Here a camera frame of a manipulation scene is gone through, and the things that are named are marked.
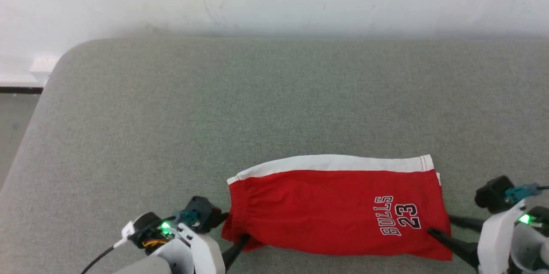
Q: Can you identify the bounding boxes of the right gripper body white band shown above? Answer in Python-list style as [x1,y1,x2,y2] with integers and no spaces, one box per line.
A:
[477,201,522,274]

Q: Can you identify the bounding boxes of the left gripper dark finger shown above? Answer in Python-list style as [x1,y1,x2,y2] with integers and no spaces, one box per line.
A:
[223,234,251,274]

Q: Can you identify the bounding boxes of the grey fabric sofa seat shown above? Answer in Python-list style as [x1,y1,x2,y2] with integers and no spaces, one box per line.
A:
[0,36,549,274]

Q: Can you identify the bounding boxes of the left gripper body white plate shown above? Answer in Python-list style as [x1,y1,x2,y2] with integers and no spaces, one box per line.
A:
[177,224,226,274]

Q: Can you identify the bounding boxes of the red white Bulls basketball shorts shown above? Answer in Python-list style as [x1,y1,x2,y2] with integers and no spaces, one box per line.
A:
[221,154,453,262]

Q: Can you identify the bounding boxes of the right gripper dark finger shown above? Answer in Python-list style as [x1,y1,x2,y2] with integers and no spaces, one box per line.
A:
[447,214,485,232]
[428,228,480,268]

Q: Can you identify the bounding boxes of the black cable with white label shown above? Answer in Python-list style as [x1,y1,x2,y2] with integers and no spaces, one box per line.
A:
[81,222,136,274]

